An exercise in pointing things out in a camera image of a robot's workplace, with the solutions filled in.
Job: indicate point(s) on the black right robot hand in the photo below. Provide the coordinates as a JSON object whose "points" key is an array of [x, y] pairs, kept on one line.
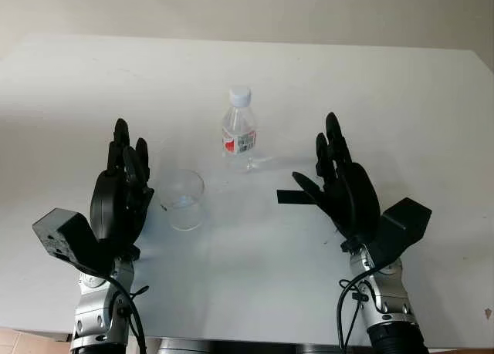
{"points": [[355, 192]]}

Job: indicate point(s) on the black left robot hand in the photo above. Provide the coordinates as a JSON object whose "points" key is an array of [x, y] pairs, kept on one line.
{"points": [[110, 199]]}

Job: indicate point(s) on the clear plastic water bottle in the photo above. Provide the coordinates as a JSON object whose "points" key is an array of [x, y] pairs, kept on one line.
{"points": [[239, 138]]}

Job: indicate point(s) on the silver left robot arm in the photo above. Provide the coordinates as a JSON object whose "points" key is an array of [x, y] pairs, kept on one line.
{"points": [[98, 311]]}

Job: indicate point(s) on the clear glass cup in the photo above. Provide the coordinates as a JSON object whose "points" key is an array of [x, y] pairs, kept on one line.
{"points": [[183, 203]]}

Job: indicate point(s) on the black robot torso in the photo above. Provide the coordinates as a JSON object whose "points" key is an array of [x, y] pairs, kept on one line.
{"points": [[239, 347]]}

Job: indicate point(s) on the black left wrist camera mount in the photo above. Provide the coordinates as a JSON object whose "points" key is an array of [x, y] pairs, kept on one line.
{"points": [[65, 230]]}

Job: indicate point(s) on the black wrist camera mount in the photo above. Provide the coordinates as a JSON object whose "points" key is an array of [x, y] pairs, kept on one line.
{"points": [[65, 230], [405, 223]]}

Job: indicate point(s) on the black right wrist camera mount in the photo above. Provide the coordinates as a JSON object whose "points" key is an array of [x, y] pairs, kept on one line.
{"points": [[405, 223]]}

